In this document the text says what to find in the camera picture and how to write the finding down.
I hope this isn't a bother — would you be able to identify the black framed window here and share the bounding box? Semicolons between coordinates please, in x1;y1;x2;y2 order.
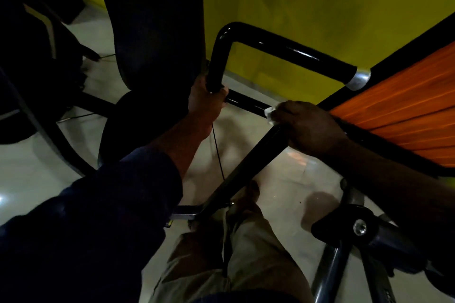
316;11;455;178

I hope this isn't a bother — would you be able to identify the person's blue shirt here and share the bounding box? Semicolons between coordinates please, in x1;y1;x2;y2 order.
0;146;184;303

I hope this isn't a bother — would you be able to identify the thin black cable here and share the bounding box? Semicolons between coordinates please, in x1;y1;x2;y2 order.
56;52;227;181

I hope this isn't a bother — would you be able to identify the black seated gym machine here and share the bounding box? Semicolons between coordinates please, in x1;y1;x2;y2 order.
0;0;371;229

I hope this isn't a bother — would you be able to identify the black back pad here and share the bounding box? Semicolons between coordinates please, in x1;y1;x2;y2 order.
91;0;207;101

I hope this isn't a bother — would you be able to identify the person's right hand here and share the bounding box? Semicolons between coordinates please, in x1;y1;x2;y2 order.
270;100;351;160

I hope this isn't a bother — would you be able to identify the person's left hand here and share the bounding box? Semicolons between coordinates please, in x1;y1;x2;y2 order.
188;73;229;126

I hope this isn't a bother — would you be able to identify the orange curtain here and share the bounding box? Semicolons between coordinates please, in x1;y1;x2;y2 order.
328;42;455;169

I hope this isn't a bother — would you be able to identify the person's right forearm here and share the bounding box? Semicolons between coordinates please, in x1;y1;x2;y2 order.
330;135;455;243

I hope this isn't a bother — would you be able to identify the black foam roller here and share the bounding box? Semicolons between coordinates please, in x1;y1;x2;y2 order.
311;205;427;275

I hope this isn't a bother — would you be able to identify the person's left forearm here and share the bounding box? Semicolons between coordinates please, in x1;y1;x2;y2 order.
149;114;214;179

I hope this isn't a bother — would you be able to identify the white cleaning wipe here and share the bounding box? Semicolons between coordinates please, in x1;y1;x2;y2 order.
264;106;280;126

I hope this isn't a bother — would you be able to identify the black seat pad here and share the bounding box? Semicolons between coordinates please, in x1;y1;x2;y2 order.
98;91;192;169

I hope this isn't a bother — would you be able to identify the black roman chair bench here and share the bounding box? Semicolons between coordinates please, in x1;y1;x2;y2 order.
311;178;455;303

